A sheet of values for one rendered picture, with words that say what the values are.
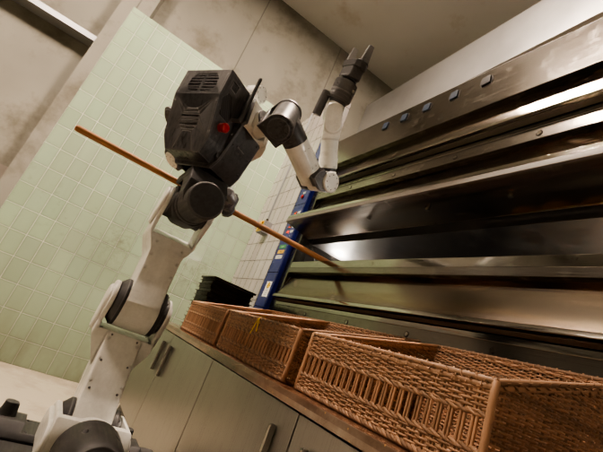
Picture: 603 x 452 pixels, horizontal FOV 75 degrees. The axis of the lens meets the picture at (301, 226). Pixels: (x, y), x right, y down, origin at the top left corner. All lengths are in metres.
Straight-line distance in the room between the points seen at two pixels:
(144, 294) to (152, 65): 2.45
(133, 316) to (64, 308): 1.82
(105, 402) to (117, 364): 0.10
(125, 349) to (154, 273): 0.23
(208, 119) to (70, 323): 2.11
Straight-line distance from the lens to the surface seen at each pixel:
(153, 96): 3.38
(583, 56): 1.80
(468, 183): 1.47
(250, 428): 1.13
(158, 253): 1.33
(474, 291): 1.46
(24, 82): 4.95
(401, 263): 1.71
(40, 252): 3.08
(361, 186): 2.25
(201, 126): 1.31
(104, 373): 1.30
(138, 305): 1.28
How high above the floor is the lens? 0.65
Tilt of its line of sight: 17 degrees up
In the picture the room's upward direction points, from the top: 21 degrees clockwise
